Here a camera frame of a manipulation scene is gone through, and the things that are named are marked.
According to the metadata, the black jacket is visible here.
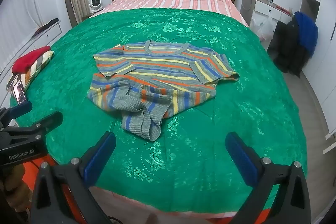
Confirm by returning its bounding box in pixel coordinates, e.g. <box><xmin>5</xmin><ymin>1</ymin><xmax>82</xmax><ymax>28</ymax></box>
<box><xmin>273</xmin><ymin>17</ymin><xmax>305</xmax><ymax>79</ymax></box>

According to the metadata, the smartphone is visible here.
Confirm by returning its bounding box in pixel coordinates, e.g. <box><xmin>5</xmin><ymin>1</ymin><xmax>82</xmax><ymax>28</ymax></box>
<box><xmin>12</xmin><ymin>80</ymin><xmax>29</xmax><ymax>105</ymax></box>

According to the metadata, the red knit cloth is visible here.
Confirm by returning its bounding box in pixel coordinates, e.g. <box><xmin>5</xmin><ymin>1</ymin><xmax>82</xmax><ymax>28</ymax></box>
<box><xmin>12</xmin><ymin>46</ymin><xmax>51</xmax><ymax>74</ymax></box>

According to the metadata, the green patterned blanket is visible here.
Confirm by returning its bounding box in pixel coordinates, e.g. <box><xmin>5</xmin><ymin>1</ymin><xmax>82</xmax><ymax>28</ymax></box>
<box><xmin>9</xmin><ymin>7</ymin><xmax>307</xmax><ymax>214</ymax></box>

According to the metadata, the white wardrobe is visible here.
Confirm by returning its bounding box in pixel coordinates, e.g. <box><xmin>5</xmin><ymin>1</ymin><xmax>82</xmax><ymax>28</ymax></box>
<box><xmin>299</xmin><ymin>0</ymin><xmax>336</xmax><ymax>140</ymax></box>

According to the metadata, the black item on cabinet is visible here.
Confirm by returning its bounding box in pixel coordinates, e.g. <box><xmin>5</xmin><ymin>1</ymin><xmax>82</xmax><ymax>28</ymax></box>
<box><xmin>35</xmin><ymin>18</ymin><xmax>59</xmax><ymax>34</ymax></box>

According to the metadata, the white plastic bag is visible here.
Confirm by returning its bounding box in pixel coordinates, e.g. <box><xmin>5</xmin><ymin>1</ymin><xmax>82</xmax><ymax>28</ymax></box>
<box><xmin>251</xmin><ymin>10</ymin><xmax>274</xmax><ymax>41</ymax></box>

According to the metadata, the white desk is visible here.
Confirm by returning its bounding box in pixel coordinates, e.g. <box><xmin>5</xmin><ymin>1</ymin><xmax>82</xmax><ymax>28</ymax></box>
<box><xmin>241</xmin><ymin>0</ymin><xmax>297</xmax><ymax>30</ymax></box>

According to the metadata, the small white fan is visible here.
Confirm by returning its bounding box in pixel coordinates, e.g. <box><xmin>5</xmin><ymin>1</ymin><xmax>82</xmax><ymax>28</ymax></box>
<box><xmin>89</xmin><ymin>0</ymin><xmax>102</xmax><ymax>13</ymax></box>

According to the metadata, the white drawer cabinet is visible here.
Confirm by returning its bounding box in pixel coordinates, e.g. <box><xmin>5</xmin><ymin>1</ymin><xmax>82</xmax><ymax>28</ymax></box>
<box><xmin>0</xmin><ymin>19</ymin><xmax>64</xmax><ymax>77</ymax></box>

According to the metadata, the wooden nightstand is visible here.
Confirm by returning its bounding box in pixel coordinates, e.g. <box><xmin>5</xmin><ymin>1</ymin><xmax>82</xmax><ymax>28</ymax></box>
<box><xmin>81</xmin><ymin>11</ymin><xmax>101</xmax><ymax>22</ymax></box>

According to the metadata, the striped knit sweater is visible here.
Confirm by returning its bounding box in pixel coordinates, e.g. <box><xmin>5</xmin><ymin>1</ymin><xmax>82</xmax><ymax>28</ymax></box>
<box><xmin>88</xmin><ymin>40</ymin><xmax>240</xmax><ymax>142</ymax></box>

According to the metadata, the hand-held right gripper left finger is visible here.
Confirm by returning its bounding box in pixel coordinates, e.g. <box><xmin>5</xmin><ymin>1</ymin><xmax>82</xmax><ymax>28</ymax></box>
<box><xmin>31</xmin><ymin>132</ymin><xmax>116</xmax><ymax>224</ymax></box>

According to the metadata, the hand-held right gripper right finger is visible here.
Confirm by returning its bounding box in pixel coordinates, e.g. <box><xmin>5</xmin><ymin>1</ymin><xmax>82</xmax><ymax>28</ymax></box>
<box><xmin>225</xmin><ymin>132</ymin><xmax>311</xmax><ymax>224</ymax></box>

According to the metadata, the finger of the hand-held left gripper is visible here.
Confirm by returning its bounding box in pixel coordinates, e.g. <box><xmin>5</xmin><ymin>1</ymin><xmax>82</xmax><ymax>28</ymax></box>
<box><xmin>0</xmin><ymin>111</ymin><xmax>63</xmax><ymax>139</ymax></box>
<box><xmin>0</xmin><ymin>102</ymin><xmax>32</xmax><ymax>122</ymax></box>

